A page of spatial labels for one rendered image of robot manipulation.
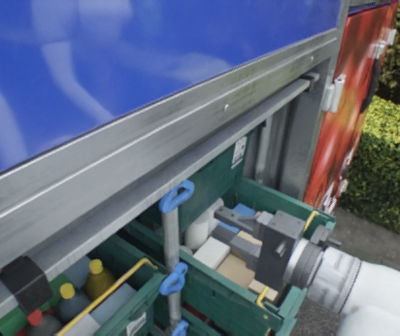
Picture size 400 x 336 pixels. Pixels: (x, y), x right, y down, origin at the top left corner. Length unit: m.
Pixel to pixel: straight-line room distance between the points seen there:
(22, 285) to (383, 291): 0.43
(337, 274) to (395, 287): 0.08
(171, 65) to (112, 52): 0.07
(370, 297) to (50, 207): 0.41
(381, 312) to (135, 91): 0.41
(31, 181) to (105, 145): 0.06
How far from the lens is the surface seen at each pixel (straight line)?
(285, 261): 0.51
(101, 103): 0.24
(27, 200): 0.23
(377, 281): 0.50
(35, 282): 0.30
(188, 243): 0.98
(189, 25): 0.31
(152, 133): 0.28
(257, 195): 1.05
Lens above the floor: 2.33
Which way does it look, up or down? 34 degrees down
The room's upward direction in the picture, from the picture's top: 1 degrees clockwise
